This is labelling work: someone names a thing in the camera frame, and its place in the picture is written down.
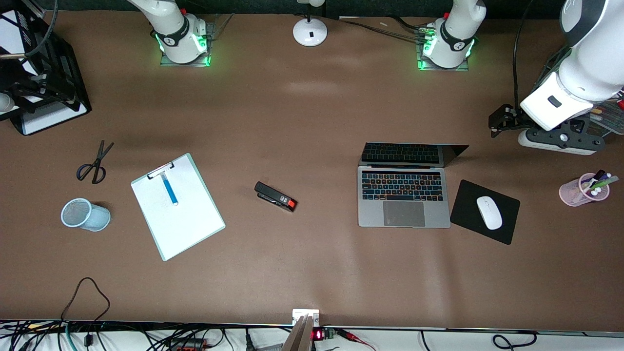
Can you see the light green clipboard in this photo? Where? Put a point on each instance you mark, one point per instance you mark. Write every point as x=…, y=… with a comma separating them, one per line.
x=178, y=208

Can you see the black document tray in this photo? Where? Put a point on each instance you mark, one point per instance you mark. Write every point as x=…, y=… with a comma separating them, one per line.
x=56, y=39

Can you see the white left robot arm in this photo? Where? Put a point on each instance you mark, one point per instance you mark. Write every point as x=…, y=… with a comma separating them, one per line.
x=594, y=48

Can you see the white paper in tray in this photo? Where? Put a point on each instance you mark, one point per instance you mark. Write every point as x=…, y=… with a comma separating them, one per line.
x=48, y=122

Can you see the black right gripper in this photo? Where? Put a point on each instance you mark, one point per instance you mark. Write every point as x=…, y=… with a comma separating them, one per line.
x=10, y=77

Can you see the purple black marker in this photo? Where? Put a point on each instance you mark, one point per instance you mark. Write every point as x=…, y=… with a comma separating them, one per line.
x=595, y=176

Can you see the silver laptop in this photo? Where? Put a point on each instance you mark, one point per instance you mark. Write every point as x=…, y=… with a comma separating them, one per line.
x=403, y=195

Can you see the circuit board red display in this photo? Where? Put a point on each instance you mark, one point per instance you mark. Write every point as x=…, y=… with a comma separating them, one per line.
x=319, y=334

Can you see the small white mounting block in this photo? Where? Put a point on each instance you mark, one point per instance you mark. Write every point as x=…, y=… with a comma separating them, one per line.
x=298, y=314

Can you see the green marker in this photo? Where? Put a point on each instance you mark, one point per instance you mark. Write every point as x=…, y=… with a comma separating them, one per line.
x=607, y=182

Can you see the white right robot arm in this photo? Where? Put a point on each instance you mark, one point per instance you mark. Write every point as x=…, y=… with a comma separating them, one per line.
x=170, y=19

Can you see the grey stand post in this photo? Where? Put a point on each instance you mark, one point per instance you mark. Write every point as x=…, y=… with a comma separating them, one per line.
x=300, y=336

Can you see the white desk lamp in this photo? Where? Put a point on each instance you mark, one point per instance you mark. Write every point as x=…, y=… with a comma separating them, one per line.
x=310, y=31

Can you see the black scissors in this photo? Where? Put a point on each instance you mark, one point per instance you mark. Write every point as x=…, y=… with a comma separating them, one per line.
x=98, y=163

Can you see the blue mesh pen cup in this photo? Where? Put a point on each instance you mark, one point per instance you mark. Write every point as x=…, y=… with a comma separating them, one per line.
x=87, y=215

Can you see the black mouse pad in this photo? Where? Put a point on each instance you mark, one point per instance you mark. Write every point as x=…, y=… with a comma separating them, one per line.
x=465, y=209

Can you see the black mesh pen tray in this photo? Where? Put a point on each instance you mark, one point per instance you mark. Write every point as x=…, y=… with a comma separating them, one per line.
x=612, y=119

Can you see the pink pen cup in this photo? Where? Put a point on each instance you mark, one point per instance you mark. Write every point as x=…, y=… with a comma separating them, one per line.
x=571, y=194

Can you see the blue marker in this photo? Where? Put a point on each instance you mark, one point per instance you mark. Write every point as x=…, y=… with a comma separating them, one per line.
x=170, y=189

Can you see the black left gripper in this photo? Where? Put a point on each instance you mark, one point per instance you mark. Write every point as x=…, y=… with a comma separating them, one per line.
x=513, y=118

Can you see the black stapler red tip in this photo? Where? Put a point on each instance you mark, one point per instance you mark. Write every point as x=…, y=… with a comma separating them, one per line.
x=273, y=195

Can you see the white computer mouse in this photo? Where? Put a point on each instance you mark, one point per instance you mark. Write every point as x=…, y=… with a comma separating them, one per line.
x=489, y=212

